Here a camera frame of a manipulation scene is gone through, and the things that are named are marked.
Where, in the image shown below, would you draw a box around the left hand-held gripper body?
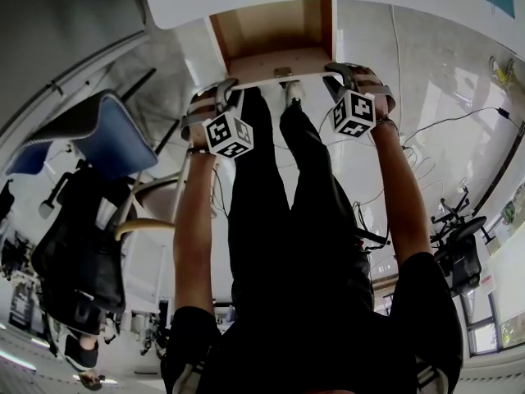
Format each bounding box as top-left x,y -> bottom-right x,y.
201,93 -> 254,160

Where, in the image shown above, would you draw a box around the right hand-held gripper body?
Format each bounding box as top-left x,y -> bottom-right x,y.
331,71 -> 377,139

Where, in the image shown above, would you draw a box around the wooden drawer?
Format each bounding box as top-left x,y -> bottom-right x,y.
208,0 -> 341,90

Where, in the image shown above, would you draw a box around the person's left forearm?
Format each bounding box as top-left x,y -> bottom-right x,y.
171,145 -> 218,315

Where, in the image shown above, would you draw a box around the person's right forearm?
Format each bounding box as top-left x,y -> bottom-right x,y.
371,117 -> 434,270

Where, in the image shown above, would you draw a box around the person's right hand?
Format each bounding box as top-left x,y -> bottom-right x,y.
352,66 -> 395,123

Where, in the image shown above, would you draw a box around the person's left hand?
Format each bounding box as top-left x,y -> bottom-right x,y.
182,89 -> 219,152

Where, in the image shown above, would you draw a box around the person's right white shoe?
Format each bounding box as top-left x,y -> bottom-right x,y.
281,80 -> 307,108

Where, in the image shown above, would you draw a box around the person's black trousers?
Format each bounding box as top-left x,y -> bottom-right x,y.
227,88 -> 374,303

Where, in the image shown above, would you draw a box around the wooden chair beige seat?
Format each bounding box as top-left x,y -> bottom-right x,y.
113,170 -> 185,241

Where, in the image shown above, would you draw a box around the blue padded chair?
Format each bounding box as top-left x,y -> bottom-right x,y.
6,88 -> 159,182

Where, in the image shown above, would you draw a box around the black swivel office chair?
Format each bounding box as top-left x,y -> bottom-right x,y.
429,186 -> 493,299

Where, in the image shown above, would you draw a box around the grey partition panel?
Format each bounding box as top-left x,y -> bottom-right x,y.
0,0 -> 148,139

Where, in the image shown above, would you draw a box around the black mesh office chair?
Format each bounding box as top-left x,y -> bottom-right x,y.
31,160 -> 132,336

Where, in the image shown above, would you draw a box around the person's dark shirt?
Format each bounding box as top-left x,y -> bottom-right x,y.
162,251 -> 464,394

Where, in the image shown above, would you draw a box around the black framed window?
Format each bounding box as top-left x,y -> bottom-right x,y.
463,260 -> 525,359

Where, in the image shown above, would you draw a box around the black adapter cable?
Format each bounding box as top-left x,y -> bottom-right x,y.
399,107 -> 525,147

